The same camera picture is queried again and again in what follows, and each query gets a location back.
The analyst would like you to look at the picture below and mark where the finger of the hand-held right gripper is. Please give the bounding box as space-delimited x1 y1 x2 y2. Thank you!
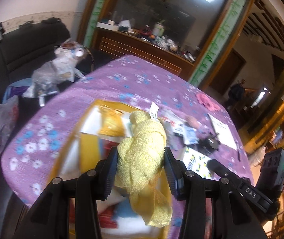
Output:
207 159 280 221

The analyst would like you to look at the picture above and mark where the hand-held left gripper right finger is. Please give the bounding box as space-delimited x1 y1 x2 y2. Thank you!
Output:
164 146 268 239

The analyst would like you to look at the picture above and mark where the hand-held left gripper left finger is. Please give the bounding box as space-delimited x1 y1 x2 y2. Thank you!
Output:
19 146 119 239

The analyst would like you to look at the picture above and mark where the yellow cardboard box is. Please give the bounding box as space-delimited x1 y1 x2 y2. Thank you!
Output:
49 99 175 239

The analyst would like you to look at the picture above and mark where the yellow towel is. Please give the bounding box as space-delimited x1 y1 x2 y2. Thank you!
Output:
114 111 173 227

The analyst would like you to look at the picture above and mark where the yellow cracker packet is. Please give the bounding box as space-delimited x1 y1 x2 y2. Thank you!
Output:
99 108 126 136

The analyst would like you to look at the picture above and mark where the white plastic bag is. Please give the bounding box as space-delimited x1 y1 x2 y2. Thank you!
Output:
251 146 267 167

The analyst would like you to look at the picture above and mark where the lemon print tissue pack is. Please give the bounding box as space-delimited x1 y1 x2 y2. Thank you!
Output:
182 147 216 178

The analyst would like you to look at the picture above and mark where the dark round device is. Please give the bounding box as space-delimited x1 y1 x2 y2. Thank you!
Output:
197 132 221 156

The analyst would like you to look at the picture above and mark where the red packet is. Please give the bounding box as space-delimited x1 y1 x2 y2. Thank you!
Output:
98 208 119 229

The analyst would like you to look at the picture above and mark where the pink cloth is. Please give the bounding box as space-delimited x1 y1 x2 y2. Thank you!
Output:
197 93 221 110

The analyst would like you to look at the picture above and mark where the brown wooden door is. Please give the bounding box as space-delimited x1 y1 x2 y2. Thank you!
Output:
208 48 247 96

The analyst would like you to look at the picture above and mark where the thin clear plastic bag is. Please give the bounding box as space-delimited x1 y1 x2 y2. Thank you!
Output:
0 96 19 157

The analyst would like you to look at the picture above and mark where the pile of cabinet clutter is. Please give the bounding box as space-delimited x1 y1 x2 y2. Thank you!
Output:
134 25 197 63

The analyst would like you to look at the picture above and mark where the white jug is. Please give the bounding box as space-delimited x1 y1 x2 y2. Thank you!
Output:
154 21 165 37

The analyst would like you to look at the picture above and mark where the green tissue box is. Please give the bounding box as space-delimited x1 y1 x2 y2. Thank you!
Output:
118 20 134 32

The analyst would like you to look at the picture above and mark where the black sofa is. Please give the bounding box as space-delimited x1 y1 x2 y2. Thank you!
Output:
0 17 95 120

